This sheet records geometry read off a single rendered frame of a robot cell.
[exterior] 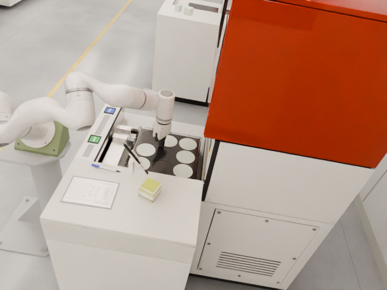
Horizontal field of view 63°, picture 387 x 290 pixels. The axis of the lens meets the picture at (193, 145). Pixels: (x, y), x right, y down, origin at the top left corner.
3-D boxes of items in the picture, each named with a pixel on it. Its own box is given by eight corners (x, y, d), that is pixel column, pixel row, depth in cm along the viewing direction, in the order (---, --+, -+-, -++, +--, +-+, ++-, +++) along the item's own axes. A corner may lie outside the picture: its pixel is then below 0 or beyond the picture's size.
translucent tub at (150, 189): (161, 193, 141) (162, 182, 137) (152, 204, 136) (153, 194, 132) (147, 186, 143) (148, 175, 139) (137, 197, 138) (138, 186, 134)
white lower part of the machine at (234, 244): (272, 201, 277) (308, 128, 223) (283, 296, 214) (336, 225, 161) (192, 187, 276) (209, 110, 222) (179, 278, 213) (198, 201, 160)
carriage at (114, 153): (132, 133, 186) (132, 129, 184) (113, 178, 158) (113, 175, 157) (118, 131, 186) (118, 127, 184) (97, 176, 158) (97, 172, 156)
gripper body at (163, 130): (164, 111, 167) (163, 128, 174) (151, 119, 160) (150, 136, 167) (175, 117, 164) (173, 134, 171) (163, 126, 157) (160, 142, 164)
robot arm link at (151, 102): (111, 97, 137) (147, 105, 165) (140, 113, 131) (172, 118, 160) (118, 77, 135) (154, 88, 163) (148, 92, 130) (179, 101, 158)
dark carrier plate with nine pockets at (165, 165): (200, 139, 184) (200, 138, 184) (193, 183, 158) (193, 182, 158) (141, 129, 184) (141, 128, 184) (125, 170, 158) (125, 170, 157)
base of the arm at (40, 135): (15, 144, 167) (-6, 141, 148) (22, 109, 168) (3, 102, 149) (51, 150, 167) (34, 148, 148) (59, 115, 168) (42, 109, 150)
